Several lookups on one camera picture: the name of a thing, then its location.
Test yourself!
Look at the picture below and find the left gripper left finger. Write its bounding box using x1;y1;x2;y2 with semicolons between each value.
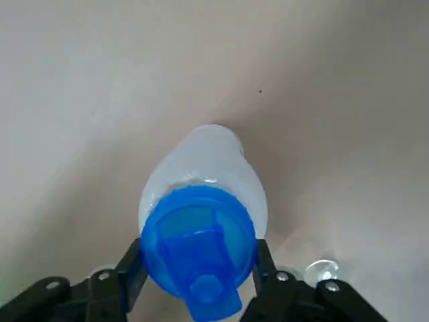
0;236;150;322

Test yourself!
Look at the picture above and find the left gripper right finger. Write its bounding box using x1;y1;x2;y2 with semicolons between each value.
243;237;390;322

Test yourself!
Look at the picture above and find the clear drink bottle blue cap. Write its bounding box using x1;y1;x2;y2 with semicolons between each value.
137;123;269;321

